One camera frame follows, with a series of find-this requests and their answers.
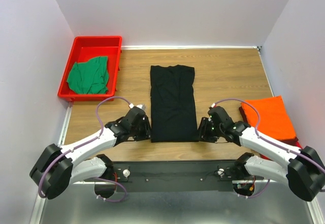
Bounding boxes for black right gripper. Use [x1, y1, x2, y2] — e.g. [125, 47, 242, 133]
[192, 116, 223, 143]

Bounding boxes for black t shirt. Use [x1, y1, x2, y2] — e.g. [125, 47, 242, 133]
[150, 65, 199, 143]

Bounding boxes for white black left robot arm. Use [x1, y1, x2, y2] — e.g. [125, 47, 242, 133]
[29, 104, 150, 200]

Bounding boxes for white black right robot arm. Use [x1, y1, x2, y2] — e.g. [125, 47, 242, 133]
[198, 106, 324, 202]

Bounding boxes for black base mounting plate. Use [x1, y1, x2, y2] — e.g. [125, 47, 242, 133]
[114, 160, 250, 193]

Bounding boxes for orange folded t shirt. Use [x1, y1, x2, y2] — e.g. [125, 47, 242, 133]
[241, 96, 297, 140]

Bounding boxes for green crumpled t shirt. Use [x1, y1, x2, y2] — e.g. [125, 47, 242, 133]
[67, 56, 110, 94]

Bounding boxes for red plastic bin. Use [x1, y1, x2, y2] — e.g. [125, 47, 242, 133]
[57, 36, 122, 102]

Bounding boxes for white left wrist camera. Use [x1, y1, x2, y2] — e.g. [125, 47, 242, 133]
[128, 103, 146, 111]

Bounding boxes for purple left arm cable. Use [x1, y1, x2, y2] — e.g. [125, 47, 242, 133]
[38, 96, 135, 203]

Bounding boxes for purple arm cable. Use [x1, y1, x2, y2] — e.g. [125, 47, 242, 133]
[209, 98, 325, 199]
[38, 96, 135, 203]

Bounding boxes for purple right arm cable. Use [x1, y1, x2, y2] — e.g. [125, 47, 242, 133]
[209, 98, 325, 199]

